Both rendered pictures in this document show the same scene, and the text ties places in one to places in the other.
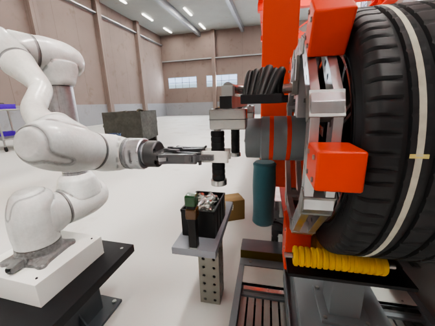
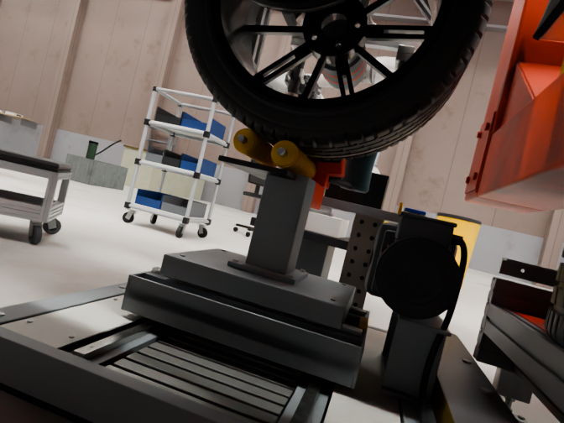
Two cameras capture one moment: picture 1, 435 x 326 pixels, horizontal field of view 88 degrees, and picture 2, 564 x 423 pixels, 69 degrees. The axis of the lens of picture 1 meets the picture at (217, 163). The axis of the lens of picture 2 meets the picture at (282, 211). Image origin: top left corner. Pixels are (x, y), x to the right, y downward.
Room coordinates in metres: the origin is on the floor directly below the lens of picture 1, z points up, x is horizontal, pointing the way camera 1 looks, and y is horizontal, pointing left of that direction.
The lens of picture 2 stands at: (0.68, -1.41, 0.38)
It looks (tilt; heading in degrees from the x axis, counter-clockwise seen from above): 1 degrees down; 91
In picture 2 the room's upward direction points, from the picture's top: 14 degrees clockwise
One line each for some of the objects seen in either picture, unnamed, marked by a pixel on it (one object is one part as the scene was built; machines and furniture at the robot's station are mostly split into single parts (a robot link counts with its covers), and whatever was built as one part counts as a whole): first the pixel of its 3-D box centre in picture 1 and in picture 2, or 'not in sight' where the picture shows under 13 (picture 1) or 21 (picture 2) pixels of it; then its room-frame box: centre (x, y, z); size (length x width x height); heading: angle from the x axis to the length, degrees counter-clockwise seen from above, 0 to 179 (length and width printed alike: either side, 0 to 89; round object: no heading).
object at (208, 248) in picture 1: (208, 222); (362, 211); (0.92, 0.05, 0.44); 0.43 x 0.17 x 0.03; 167
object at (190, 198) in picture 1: (191, 199); not in sight; (0.73, 0.10, 0.64); 0.04 x 0.04 x 0.04; 77
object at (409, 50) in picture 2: (242, 112); (404, 58); (0.91, -0.11, 0.93); 0.09 x 0.05 x 0.05; 77
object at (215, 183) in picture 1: (218, 156); (296, 76); (0.58, 0.00, 0.83); 0.04 x 0.04 x 0.16
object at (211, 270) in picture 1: (211, 260); (356, 274); (0.95, 0.05, 0.21); 0.10 x 0.10 x 0.42; 77
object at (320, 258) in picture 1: (336, 260); (259, 150); (0.56, -0.34, 0.51); 0.29 x 0.06 x 0.06; 77
